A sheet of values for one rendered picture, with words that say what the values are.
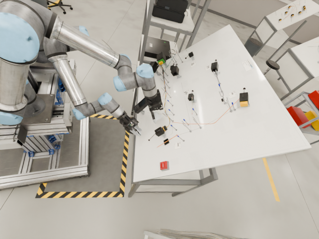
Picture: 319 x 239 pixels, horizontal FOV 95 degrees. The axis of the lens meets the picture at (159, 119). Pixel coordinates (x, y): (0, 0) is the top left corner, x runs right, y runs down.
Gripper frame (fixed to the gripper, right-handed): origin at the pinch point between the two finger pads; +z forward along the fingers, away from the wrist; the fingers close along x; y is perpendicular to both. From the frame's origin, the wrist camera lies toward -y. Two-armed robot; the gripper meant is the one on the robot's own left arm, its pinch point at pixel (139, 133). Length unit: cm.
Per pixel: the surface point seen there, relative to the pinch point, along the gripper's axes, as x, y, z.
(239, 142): 21, 53, 26
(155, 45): 105, -51, -29
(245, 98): 41, 54, 12
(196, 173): 9, 6, 66
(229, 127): 29, 46, 22
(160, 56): 76, -21, -22
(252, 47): 429, -80, 153
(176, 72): 61, -1, -8
